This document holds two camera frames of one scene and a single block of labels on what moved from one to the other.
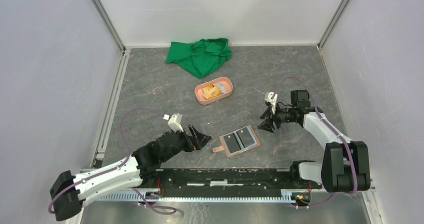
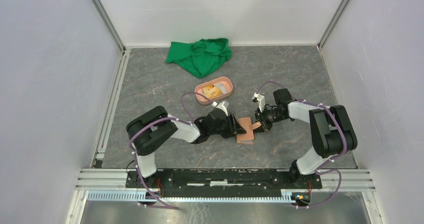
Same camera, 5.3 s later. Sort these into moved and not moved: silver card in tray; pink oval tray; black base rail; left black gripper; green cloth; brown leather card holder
Moved: brown leather card holder; left black gripper
Not moved: silver card in tray; black base rail; pink oval tray; green cloth
